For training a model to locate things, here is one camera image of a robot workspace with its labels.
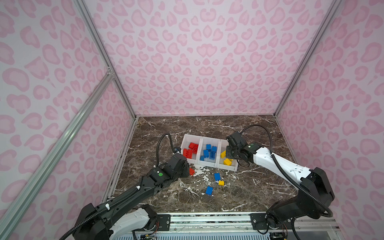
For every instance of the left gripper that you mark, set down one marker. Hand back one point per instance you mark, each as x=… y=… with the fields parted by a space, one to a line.
x=186 y=168

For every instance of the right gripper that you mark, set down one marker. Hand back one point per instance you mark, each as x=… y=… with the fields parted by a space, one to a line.
x=228 y=149

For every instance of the red square brick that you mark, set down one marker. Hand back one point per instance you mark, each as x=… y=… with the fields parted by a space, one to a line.
x=191 y=172

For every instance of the lone yellow brick front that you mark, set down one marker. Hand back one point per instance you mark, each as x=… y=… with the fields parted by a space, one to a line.
x=223 y=155

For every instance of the long yellow brick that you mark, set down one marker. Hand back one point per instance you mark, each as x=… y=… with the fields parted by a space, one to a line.
x=228 y=162

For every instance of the blue studded brick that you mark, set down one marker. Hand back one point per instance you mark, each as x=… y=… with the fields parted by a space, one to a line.
x=212 y=155

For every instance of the long red brick slanted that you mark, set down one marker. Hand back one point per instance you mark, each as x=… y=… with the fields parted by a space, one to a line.
x=193 y=147

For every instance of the blue brick tall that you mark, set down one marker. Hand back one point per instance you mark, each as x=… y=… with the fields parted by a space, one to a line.
x=206 y=153

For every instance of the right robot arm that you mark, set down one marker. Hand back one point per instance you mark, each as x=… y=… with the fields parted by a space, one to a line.
x=315 y=193

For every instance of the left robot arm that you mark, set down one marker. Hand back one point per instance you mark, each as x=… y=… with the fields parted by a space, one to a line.
x=115 y=217

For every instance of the white right bin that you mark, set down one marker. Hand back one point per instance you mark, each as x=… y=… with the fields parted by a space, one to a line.
x=221 y=161

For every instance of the white middle bin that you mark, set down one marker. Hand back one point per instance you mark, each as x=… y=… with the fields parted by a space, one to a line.
x=207 y=161

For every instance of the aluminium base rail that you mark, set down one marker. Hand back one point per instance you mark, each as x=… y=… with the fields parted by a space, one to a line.
x=234 y=226

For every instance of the diagonal aluminium frame bar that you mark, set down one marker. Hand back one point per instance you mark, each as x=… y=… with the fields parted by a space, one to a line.
x=21 y=204

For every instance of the left corner frame post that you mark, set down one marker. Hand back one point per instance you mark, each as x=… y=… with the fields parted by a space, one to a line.
x=91 y=27

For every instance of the corner frame post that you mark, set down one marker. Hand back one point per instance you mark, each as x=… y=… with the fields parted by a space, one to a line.
x=91 y=27
x=327 y=21

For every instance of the right corner frame post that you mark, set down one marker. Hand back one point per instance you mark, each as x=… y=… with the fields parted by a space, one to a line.
x=327 y=21

